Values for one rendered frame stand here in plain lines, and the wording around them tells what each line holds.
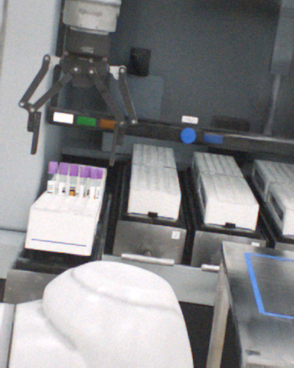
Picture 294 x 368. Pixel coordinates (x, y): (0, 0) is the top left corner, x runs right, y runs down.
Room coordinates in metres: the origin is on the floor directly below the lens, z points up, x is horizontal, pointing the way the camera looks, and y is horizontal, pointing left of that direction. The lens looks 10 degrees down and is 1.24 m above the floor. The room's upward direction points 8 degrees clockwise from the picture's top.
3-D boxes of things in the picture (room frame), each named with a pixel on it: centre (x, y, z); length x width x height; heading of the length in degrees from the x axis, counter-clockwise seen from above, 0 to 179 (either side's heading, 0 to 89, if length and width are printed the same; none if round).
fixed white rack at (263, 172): (2.45, -0.32, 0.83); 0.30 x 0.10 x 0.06; 1
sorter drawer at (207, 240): (2.27, -0.17, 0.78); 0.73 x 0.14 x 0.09; 1
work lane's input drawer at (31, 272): (1.83, 0.13, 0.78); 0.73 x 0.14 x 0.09; 1
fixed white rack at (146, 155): (2.44, -0.01, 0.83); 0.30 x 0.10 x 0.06; 1
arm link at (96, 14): (1.73, 0.13, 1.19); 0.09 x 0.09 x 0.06
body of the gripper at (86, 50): (1.73, 0.13, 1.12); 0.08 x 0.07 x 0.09; 92
